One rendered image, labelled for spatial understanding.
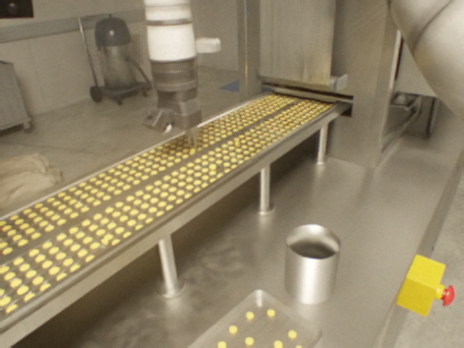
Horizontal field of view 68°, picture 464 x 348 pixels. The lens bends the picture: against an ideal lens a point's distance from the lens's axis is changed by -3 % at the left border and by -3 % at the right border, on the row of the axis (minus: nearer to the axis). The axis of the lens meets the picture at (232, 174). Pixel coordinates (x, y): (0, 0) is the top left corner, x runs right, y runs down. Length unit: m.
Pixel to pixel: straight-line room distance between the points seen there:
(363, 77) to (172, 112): 0.48
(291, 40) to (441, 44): 0.72
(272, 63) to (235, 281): 0.55
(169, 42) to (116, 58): 3.75
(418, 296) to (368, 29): 0.56
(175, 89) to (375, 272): 0.44
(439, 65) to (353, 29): 0.71
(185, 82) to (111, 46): 3.72
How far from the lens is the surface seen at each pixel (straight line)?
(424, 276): 0.72
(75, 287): 0.44
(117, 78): 4.35
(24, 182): 0.65
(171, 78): 0.57
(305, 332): 0.54
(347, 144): 0.96
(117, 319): 0.59
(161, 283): 0.61
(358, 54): 0.90
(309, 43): 0.87
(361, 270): 0.65
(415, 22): 0.20
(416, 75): 0.93
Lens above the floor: 1.23
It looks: 29 degrees down
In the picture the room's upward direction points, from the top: 2 degrees counter-clockwise
